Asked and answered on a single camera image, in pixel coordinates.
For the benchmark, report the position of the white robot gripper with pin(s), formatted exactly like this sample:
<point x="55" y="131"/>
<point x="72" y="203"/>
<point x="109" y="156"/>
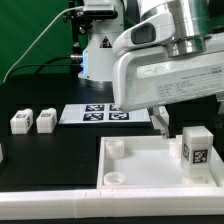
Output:
<point x="149" y="78"/>

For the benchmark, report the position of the white part at left edge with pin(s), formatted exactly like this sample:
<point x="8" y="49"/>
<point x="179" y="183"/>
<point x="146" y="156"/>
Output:
<point x="1" y="153"/>

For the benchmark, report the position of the white L-shaped obstacle fence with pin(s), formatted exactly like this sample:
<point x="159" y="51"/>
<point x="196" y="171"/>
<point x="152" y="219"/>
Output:
<point x="116" y="203"/>

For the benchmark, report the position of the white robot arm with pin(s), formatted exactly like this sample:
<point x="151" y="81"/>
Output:
<point x="170" y="55"/>

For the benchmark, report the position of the white sheet with fiducial tags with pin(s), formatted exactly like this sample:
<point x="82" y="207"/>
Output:
<point x="100" y="113"/>

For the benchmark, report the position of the white square tabletop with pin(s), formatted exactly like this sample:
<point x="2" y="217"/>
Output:
<point x="150" y="162"/>

